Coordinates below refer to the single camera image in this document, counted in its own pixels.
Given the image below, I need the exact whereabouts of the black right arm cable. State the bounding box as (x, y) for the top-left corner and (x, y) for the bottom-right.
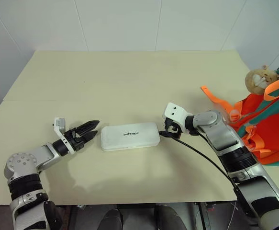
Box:
(176, 136), (252, 218)

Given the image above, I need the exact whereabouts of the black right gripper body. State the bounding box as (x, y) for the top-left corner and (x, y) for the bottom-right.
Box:
(163, 117), (182, 138)

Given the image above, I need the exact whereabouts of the dark rounded shape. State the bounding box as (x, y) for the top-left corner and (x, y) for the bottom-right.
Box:
(98, 208), (123, 230)
(154, 205), (187, 230)

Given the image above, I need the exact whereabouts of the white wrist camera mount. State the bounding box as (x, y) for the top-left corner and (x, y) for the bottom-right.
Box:
(163, 102), (194, 134)
(53, 117), (74, 154)

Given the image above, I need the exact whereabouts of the white rectangular box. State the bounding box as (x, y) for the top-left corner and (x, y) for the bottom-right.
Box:
(100, 122), (161, 152)

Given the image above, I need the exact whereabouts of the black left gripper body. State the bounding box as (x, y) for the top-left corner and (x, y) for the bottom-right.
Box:
(66, 128), (86, 152)

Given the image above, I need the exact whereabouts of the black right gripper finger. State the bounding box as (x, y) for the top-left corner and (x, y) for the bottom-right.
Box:
(158, 130), (179, 139)

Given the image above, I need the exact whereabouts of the black table frame bar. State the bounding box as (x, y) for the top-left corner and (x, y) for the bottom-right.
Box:
(198, 203), (211, 230)

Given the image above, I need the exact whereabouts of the beige plush toy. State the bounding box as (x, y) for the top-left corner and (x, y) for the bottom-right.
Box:
(245, 65), (279, 94)

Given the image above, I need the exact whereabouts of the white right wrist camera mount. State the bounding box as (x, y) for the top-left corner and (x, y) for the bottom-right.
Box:
(163, 102), (194, 134)

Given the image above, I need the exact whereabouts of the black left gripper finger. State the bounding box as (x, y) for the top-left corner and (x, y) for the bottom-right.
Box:
(78, 130), (99, 144)
(70, 120), (100, 135)

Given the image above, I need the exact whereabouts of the orange and teal backpack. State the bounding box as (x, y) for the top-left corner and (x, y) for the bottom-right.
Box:
(200, 65), (279, 166)

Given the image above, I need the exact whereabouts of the thin white and red cable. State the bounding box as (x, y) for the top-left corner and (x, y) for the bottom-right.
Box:
(231, 203), (239, 226)

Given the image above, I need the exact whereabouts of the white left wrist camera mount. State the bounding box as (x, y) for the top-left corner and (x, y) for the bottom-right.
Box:
(53, 117), (74, 154)

